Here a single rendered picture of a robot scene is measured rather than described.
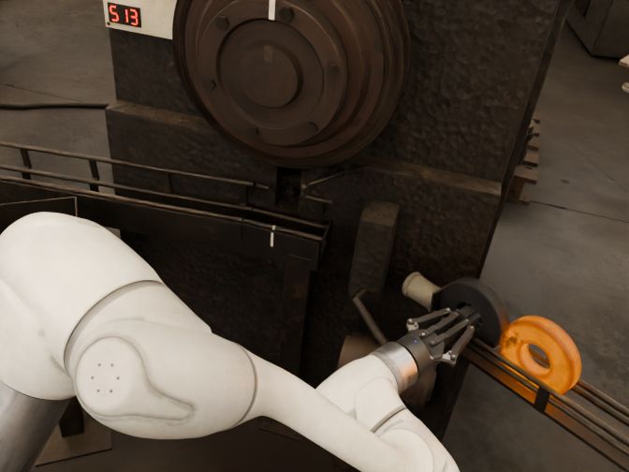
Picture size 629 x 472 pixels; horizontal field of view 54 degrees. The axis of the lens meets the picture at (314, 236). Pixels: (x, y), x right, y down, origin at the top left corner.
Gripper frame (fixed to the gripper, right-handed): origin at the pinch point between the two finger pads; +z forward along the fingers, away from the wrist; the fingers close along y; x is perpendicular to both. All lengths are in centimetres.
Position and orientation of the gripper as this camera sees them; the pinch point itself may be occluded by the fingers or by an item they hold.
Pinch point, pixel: (473, 312)
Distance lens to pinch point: 131.3
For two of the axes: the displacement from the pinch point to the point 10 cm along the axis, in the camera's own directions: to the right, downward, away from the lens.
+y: 6.3, 5.1, -5.9
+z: 7.8, -3.9, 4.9
